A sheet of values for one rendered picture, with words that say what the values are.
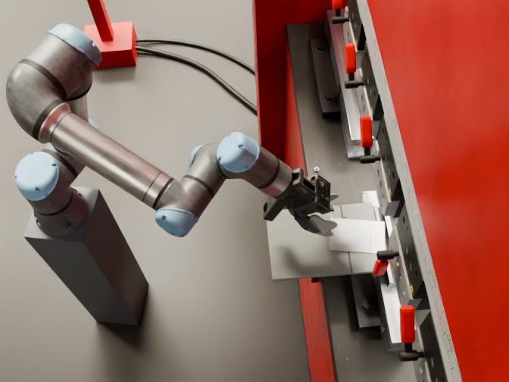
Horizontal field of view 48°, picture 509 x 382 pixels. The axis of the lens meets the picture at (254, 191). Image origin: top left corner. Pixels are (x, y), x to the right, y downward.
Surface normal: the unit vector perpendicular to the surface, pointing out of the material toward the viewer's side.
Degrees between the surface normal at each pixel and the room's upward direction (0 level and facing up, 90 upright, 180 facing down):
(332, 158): 0
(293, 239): 0
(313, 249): 0
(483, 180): 90
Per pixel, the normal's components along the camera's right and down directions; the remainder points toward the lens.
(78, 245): -0.12, 0.86
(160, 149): -0.04, -0.51
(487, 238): -1.00, 0.08
